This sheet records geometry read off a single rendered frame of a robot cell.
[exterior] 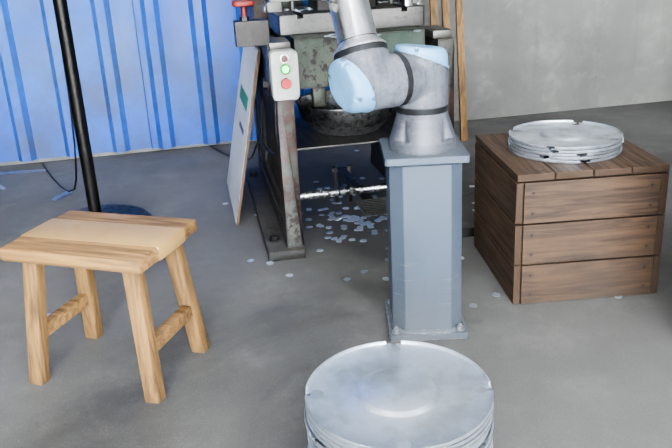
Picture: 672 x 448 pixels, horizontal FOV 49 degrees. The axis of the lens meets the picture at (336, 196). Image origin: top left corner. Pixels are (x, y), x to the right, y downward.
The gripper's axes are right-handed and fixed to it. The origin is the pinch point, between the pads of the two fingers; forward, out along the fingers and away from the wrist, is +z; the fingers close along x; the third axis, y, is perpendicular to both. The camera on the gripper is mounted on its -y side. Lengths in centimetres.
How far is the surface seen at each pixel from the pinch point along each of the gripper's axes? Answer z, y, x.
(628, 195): 56, -99, 26
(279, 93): 35.1, -7.8, 11.2
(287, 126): 46.0, -8.2, 6.2
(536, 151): 47, -77, 20
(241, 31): 19.1, 3.7, 5.4
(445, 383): 58, -59, 105
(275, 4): 15.1, 0.8, -20.8
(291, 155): 55, -9, 6
